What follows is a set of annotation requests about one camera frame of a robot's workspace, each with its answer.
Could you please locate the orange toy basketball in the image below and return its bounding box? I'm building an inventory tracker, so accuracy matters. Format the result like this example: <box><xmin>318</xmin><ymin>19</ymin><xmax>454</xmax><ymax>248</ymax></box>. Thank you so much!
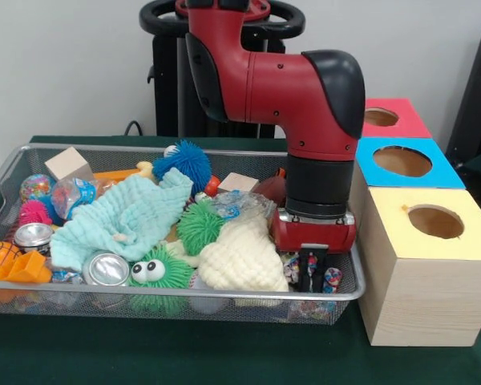
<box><xmin>0</xmin><ymin>241</ymin><xmax>25</xmax><ymax>278</ymax></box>

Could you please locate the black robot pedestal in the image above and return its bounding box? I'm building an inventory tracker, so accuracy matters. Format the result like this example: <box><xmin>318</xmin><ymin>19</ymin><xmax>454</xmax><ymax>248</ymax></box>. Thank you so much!
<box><xmin>139</xmin><ymin>0</ymin><xmax>305</xmax><ymax>140</ymax></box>

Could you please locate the green spiky ball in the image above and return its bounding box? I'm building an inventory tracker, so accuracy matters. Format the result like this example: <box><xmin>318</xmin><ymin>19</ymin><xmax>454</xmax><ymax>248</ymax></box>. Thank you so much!
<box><xmin>176</xmin><ymin>199</ymin><xmax>228</xmax><ymax>256</ymax></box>

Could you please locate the green spiky toy with eyes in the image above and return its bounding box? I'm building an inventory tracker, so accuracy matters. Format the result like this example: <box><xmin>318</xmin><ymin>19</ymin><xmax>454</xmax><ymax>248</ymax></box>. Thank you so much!
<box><xmin>127</xmin><ymin>244</ymin><xmax>196</xmax><ymax>316</ymax></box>

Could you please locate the shallow wire mesh bin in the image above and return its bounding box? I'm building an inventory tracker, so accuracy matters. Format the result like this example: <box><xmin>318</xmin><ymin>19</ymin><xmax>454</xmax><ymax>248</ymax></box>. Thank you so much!
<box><xmin>0</xmin><ymin>143</ymin><xmax>366</xmax><ymax>324</ymax></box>

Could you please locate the black cable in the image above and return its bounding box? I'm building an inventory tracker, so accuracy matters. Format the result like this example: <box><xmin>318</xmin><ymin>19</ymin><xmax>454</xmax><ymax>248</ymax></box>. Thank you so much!
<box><xmin>123</xmin><ymin>120</ymin><xmax>146</xmax><ymax>138</ymax></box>

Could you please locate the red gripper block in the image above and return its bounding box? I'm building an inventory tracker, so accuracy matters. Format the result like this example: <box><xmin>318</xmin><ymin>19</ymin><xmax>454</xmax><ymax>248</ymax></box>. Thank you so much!
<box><xmin>270</xmin><ymin>208</ymin><xmax>358</xmax><ymax>294</ymax></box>

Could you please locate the mint waffle cloth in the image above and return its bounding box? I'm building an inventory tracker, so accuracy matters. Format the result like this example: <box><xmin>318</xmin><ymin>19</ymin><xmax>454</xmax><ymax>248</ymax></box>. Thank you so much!
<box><xmin>50</xmin><ymin>166</ymin><xmax>196</xmax><ymax>270</ymax></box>

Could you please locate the blue spiky ball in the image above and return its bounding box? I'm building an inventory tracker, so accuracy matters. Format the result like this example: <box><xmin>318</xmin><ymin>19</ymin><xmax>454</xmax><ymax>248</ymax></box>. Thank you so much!
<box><xmin>152</xmin><ymin>139</ymin><xmax>212</xmax><ymax>196</ymax></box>

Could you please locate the plain wooden cube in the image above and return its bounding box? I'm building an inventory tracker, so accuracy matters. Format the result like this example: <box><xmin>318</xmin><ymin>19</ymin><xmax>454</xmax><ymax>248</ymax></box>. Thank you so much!
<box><xmin>43</xmin><ymin>146</ymin><xmax>95</xmax><ymax>184</ymax></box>

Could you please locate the cream waffle cloth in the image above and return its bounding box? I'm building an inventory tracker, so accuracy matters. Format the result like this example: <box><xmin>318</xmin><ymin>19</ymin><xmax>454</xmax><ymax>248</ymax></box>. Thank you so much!
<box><xmin>198</xmin><ymin>218</ymin><xmax>290</xmax><ymax>293</ymax></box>

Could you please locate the colourful spotted cloth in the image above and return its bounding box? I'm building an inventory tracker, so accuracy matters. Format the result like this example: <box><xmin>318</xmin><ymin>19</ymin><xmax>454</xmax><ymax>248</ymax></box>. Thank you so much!
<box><xmin>282</xmin><ymin>253</ymin><xmax>345</xmax><ymax>296</ymax></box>

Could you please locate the silver drink can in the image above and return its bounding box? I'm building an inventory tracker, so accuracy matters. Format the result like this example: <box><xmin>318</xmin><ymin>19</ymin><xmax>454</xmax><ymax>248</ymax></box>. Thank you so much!
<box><xmin>82</xmin><ymin>250</ymin><xmax>131</xmax><ymax>286</ymax></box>

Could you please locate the black upright panel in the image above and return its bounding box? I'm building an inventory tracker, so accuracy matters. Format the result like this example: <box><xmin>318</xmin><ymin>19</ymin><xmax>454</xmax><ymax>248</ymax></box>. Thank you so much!
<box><xmin>447</xmin><ymin>26</ymin><xmax>481</xmax><ymax>161</ymax></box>

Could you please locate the wooden box with three holes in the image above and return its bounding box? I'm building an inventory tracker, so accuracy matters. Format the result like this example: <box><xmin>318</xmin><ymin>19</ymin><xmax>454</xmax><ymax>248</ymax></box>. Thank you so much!
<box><xmin>346</xmin><ymin>98</ymin><xmax>481</xmax><ymax>347</ymax></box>

